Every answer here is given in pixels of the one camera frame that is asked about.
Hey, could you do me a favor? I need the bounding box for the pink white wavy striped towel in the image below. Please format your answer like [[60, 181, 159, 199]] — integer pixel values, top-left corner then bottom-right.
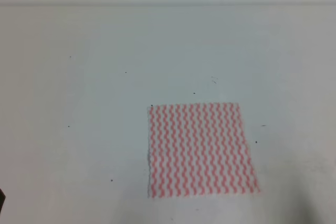
[[147, 102, 260, 199]]

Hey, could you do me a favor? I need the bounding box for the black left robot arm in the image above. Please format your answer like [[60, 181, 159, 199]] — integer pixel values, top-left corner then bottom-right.
[[0, 189, 6, 209]]

